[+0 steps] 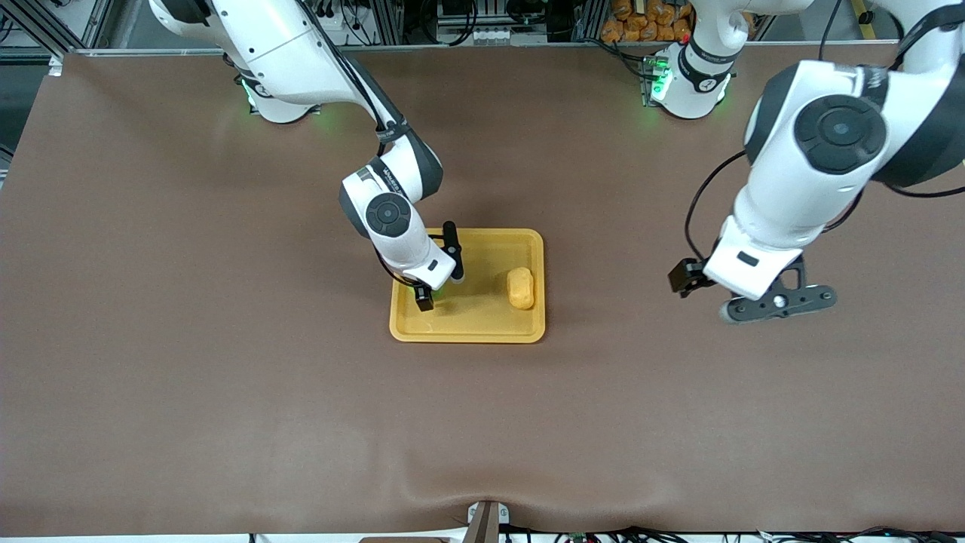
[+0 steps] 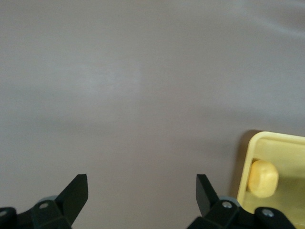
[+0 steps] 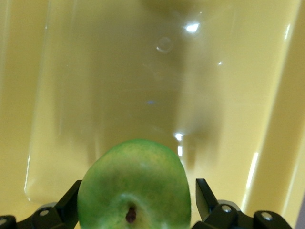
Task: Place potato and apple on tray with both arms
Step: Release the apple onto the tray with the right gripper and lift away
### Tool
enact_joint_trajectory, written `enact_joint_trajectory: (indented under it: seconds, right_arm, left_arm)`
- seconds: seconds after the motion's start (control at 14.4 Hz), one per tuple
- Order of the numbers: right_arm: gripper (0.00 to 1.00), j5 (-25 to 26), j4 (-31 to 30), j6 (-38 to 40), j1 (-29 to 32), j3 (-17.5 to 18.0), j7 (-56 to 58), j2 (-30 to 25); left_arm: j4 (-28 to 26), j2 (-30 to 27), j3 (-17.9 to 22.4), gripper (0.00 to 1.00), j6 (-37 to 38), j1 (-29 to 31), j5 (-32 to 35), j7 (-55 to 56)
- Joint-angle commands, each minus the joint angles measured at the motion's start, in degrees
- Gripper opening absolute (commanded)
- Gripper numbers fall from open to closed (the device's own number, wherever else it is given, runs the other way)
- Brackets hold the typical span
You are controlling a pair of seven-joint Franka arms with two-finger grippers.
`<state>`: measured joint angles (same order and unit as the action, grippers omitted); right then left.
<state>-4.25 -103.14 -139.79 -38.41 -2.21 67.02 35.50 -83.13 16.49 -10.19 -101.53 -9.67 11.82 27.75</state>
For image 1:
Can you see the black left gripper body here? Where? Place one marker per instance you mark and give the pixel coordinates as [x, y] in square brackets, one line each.
[685, 276]

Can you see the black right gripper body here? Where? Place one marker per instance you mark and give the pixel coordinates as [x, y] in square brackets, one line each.
[423, 296]

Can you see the yellow potato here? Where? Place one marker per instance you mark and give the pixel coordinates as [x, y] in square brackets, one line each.
[520, 289]

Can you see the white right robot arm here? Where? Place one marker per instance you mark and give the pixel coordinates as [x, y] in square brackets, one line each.
[286, 53]

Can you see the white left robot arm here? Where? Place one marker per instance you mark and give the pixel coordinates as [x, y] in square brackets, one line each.
[784, 196]

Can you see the yellow plastic tray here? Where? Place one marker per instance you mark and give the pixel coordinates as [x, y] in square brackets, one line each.
[482, 317]

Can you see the brown table mat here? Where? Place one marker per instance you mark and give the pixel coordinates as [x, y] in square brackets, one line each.
[482, 422]

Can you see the orange bread pile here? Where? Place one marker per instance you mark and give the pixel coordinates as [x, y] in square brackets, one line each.
[629, 26]

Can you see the grey control box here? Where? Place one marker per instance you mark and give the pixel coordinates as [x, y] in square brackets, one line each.
[490, 34]

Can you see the white power strip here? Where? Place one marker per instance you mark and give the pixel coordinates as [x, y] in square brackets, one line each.
[339, 21]

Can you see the grey metal clamp bracket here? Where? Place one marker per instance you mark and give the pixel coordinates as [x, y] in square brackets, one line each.
[486, 516]

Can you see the silver table edge rail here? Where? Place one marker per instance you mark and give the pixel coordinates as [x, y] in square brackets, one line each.
[482, 47]

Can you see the aluminium frame post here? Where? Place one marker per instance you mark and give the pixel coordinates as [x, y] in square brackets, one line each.
[588, 21]
[386, 23]

